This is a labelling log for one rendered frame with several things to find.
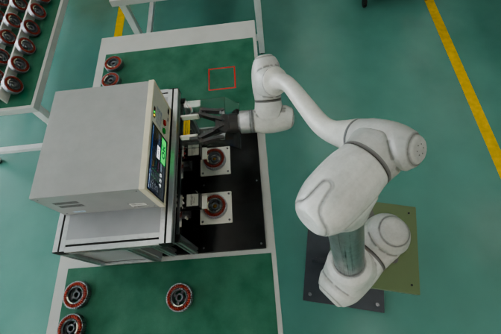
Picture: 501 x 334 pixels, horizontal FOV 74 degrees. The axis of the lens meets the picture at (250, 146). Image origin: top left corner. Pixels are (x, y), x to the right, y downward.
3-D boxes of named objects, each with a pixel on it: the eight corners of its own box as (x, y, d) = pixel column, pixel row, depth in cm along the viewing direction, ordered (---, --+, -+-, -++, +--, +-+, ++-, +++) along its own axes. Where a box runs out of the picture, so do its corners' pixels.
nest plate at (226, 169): (229, 147, 172) (229, 145, 171) (230, 174, 165) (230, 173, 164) (200, 149, 173) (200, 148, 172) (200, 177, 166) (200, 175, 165)
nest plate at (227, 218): (231, 191, 161) (231, 191, 160) (232, 222, 154) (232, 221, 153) (200, 194, 162) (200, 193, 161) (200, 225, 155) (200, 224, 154)
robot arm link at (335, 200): (385, 276, 126) (346, 321, 121) (350, 247, 136) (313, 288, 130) (400, 162, 68) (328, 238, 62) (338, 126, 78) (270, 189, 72)
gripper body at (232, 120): (240, 136, 131) (217, 139, 131) (239, 118, 135) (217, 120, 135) (238, 127, 124) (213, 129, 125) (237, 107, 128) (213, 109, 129)
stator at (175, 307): (169, 283, 147) (167, 282, 143) (194, 283, 146) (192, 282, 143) (167, 312, 142) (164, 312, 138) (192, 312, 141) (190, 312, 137)
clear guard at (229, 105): (238, 103, 155) (236, 95, 150) (241, 149, 144) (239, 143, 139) (170, 110, 157) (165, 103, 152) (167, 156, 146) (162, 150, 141)
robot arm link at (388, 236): (405, 239, 136) (429, 231, 116) (376, 272, 131) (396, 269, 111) (373, 211, 141) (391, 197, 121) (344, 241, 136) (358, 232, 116)
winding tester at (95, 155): (171, 108, 144) (153, 79, 126) (165, 206, 124) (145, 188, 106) (83, 118, 146) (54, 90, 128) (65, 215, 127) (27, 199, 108)
